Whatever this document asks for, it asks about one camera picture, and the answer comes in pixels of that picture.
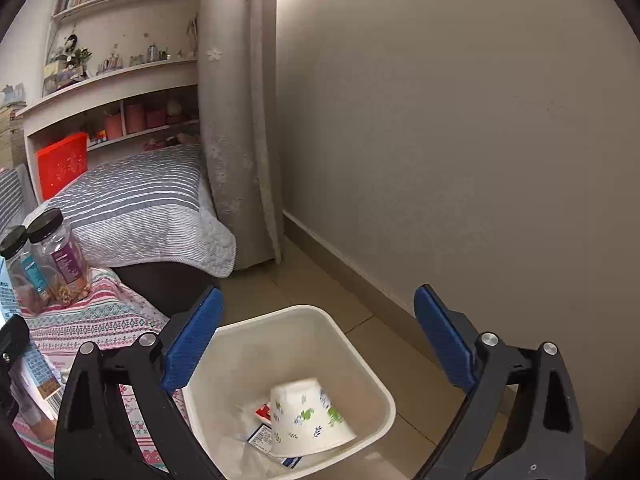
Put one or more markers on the red white snack wrapper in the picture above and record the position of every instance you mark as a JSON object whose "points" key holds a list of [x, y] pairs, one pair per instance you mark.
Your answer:
{"points": [[263, 411]]}

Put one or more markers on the floral paper cup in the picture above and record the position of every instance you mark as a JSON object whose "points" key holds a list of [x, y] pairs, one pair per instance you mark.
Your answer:
{"points": [[300, 420]]}

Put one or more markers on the red storage box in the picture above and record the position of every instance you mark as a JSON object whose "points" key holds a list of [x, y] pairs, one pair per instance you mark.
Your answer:
{"points": [[60, 165]]}

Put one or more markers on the beige floral curtain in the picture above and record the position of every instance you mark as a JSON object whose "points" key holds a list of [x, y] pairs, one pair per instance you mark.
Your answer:
{"points": [[235, 110]]}

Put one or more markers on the small shelf figurines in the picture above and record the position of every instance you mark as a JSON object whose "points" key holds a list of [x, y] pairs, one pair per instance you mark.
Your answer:
{"points": [[110, 64]]}

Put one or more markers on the pink storage container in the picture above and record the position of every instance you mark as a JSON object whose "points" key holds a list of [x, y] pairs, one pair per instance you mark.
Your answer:
{"points": [[113, 126], [135, 118], [156, 118]]}

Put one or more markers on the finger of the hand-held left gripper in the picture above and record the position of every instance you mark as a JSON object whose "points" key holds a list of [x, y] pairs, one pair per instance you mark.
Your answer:
{"points": [[15, 340]]}

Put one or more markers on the small potted plant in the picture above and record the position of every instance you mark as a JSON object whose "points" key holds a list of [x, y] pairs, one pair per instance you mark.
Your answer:
{"points": [[76, 52]]}

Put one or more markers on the small colourful boxes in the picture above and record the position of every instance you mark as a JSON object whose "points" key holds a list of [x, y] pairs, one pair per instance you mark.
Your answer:
{"points": [[97, 136]]}

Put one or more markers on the blue paper carton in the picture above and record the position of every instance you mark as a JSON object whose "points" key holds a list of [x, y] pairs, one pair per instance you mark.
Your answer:
{"points": [[37, 372]]}

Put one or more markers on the white plastic trash bin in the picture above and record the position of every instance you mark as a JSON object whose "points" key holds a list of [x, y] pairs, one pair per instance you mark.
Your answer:
{"points": [[260, 355]]}

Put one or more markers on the printed gift box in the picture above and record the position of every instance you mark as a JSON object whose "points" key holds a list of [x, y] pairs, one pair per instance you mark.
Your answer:
{"points": [[62, 79]]}

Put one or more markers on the grey striped quilt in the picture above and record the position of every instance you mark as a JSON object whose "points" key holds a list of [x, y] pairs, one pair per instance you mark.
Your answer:
{"points": [[140, 195]]}

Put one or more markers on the purple label snack jar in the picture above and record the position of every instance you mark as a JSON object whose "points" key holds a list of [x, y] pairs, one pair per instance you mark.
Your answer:
{"points": [[62, 260]]}

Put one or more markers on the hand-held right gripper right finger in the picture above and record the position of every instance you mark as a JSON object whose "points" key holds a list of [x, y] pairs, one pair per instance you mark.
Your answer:
{"points": [[442, 345]]}

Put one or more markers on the pink patterned tablecloth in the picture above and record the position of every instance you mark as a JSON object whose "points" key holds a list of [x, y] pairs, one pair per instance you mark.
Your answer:
{"points": [[100, 320]]}

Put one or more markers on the blue white paper packet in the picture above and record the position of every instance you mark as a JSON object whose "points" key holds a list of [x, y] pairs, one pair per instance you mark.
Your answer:
{"points": [[260, 437]]}

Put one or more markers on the white shelf unit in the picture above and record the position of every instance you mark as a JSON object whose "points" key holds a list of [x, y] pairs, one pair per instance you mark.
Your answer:
{"points": [[150, 75]]}

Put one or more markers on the grey striped sofa cover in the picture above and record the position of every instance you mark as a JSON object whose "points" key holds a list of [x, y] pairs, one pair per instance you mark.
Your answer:
{"points": [[12, 195]]}

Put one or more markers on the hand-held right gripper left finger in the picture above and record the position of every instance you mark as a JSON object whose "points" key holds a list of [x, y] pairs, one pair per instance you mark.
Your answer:
{"points": [[195, 340]]}

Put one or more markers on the small glass jar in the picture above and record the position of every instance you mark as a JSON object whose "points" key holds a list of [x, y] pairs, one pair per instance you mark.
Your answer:
{"points": [[152, 51]]}

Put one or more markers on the teal label snack jar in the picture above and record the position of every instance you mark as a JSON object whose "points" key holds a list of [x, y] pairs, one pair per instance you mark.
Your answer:
{"points": [[27, 272]]}

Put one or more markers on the stack of flat books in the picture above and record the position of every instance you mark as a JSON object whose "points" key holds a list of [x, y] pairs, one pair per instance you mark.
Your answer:
{"points": [[12, 135]]}

